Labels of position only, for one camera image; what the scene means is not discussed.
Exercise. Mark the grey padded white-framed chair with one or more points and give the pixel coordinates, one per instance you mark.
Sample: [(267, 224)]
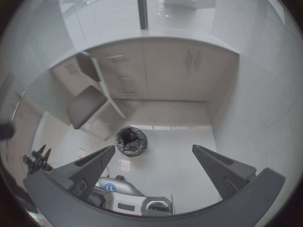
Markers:
[(86, 107)]

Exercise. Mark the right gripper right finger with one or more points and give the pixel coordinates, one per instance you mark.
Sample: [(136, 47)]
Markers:
[(227, 181)]

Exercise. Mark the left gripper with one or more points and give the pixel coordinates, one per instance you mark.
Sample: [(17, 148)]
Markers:
[(36, 164)]

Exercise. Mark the black plastic bag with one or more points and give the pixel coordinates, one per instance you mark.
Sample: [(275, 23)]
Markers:
[(131, 142)]

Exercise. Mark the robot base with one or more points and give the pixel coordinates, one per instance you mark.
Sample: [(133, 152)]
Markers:
[(132, 197)]

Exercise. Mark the window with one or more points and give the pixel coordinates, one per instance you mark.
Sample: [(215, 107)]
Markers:
[(106, 8)]

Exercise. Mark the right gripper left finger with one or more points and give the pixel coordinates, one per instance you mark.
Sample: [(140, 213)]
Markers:
[(87, 174)]

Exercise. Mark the beige cabinet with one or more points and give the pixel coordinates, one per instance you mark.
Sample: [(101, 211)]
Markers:
[(165, 67)]

